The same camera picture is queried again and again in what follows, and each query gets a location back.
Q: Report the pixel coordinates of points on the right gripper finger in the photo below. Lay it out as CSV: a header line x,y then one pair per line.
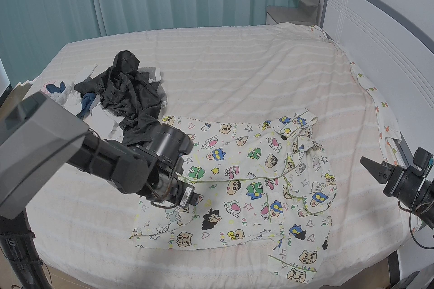
x,y
376,170

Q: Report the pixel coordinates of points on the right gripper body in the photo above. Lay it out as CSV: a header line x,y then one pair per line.
x,y
403,184

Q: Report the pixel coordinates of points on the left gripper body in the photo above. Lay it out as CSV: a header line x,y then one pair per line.
x,y
188,198

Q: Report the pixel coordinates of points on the white printed pyjama top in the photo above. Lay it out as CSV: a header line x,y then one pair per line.
x,y
254,179

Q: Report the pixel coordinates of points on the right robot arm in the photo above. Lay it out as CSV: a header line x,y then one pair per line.
x,y
425,203

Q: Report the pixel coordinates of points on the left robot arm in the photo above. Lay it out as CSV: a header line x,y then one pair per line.
x,y
40,145

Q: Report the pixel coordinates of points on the pile of clothes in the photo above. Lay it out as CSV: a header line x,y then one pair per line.
x,y
64,96

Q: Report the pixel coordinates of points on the black garment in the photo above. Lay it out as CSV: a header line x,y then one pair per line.
x,y
129,91

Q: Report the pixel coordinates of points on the bed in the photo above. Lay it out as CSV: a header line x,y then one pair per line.
x,y
254,71

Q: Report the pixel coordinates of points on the grey bedside table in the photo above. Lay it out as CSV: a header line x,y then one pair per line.
x,y
288,15

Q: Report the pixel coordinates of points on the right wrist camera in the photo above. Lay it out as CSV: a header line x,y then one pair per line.
x,y
422,159

